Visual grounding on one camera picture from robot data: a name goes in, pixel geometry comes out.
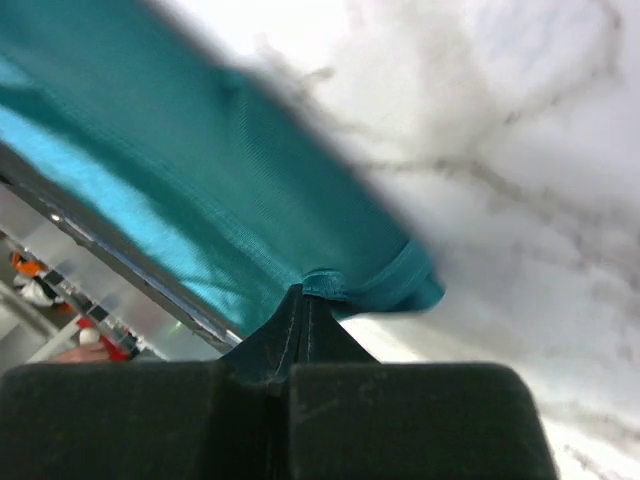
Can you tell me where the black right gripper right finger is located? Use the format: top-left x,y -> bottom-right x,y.
288,298 -> 557,479

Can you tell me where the teal cloth napkin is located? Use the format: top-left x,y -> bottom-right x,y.
1,1 -> 444,336

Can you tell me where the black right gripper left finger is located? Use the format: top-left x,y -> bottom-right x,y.
1,287 -> 303,479

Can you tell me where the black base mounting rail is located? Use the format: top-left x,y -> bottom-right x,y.
1,145 -> 241,360

